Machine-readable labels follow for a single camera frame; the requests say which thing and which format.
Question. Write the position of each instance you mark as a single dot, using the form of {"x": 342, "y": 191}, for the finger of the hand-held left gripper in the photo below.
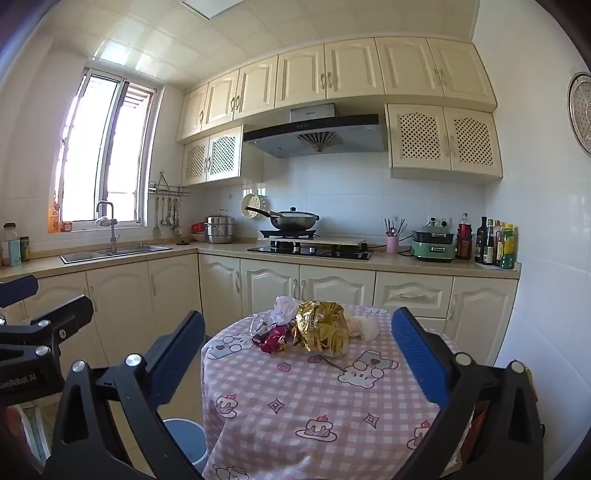
{"x": 69, "y": 314}
{"x": 18, "y": 290}

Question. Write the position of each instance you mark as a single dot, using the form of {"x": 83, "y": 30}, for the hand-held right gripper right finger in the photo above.
{"x": 419, "y": 357}

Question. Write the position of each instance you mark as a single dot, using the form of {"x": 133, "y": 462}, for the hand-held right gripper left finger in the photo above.
{"x": 181, "y": 350}

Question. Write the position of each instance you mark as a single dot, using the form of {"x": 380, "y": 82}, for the white orange plastic bag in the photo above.
{"x": 364, "y": 326}

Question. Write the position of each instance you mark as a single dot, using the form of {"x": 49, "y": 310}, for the blue trash bin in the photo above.
{"x": 187, "y": 441}

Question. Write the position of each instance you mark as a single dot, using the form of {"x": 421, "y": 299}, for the gold foil bag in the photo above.
{"x": 323, "y": 327}

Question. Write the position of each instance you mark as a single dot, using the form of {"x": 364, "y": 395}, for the small dark jar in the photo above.
{"x": 25, "y": 249}

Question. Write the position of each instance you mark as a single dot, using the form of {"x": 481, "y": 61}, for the black cap plastic bottle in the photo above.
{"x": 11, "y": 247}

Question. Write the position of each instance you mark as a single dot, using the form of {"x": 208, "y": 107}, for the stainless steel sink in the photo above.
{"x": 115, "y": 254}

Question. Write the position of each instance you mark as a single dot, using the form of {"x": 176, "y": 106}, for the orange bottle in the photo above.
{"x": 54, "y": 219}

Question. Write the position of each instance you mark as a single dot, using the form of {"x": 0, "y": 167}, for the thin dark stick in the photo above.
{"x": 336, "y": 364}

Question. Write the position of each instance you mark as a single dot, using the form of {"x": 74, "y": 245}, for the purple snack wrapper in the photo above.
{"x": 273, "y": 340}

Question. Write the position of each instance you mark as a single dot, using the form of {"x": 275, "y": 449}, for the metal kitchen faucet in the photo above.
{"x": 112, "y": 230}

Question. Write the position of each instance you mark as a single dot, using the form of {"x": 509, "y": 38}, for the pink checkered tablecloth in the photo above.
{"x": 323, "y": 406}

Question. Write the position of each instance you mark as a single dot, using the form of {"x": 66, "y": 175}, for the cream base cabinet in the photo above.
{"x": 268, "y": 286}

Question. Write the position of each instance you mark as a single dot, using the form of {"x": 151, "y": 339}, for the green electric cooker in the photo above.
{"x": 431, "y": 249}

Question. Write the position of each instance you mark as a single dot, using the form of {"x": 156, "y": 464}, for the clear red print plastic bag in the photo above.
{"x": 285, "y": 308}

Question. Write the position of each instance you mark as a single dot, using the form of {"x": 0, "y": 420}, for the pink utensil holder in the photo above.
{"x": 392, "y": 244}

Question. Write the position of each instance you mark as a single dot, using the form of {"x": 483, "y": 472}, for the hanging metal utensil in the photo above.
{"x": 164, "y": 217}
{"x": 177, "y": 226}
{"x": 157, "y": 230}

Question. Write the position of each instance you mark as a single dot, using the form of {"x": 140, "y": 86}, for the red container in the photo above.
{"x": 197, "y": 229}

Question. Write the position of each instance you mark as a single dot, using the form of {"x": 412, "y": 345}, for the dark red cap bottle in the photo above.
{"x": 464, "y": 240}

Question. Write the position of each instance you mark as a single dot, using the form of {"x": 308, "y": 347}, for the stainless steel steamer pot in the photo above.
{"x": 220, "y": 230}

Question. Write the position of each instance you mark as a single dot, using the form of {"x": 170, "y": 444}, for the dark glass bottle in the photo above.
{"x": 481, "y": 242}

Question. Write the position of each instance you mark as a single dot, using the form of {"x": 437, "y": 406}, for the bundle of chopsticks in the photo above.
{"x": 395, "y": 227}

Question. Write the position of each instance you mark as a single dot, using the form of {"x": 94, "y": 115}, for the brown sauce bottle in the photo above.
{"x": 495, "y": 244}

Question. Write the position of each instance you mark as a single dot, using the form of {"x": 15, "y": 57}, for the green yellow bottle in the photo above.
{"x": 507, "y": 251}

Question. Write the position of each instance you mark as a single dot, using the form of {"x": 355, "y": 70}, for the black gas stove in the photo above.
{"x": 309, "y": 251}

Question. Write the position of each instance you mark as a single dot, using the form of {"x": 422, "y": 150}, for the sliding window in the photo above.
{"x": 85, "y": 152}

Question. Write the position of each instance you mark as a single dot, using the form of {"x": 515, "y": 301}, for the metal utensil rack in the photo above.
{"x": 168, "y": 188}

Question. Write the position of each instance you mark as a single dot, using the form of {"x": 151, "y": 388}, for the yellow green colander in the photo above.
{"x": 253, "y": 203}

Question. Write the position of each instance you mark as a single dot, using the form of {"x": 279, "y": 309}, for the wok with lid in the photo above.
{"x": 295, "y": 220}

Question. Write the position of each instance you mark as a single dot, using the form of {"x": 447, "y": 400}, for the small cream lattice cabinet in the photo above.
{"x": 221, "y": 154}

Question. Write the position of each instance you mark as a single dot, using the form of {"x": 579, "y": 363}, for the wide cream lattice cabinet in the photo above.
{"x": 443, "y": 138}

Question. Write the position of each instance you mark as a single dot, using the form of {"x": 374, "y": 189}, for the range hood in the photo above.
{"x": 314, "y": 131}

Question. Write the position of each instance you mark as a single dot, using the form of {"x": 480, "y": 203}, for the round metal steamer rack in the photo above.
{"x": 581, "y": 115}

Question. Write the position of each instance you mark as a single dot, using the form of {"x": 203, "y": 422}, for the ceiling light panel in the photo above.
{"x": 217, "y": 7}

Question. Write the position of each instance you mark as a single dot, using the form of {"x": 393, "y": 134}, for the wall socket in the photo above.
{"x": 438, "y": 220}

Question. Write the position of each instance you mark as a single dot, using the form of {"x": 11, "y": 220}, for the cream upper wall cabinet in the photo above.
{"x": 351, "y": 69}

